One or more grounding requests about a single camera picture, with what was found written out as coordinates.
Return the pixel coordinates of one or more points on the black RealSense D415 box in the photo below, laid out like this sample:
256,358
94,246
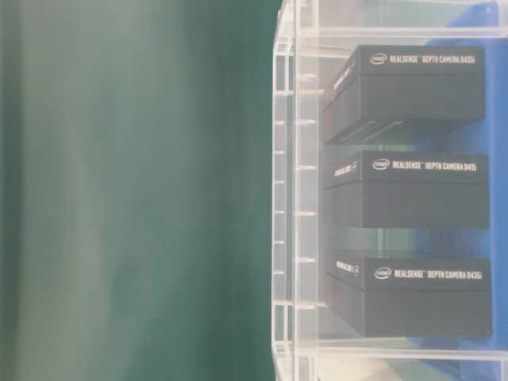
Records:
407,190

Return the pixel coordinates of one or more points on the clear plastic storage case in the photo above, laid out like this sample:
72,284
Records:
313,40

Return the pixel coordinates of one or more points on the green table cloth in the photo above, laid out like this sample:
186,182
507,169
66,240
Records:
135,190

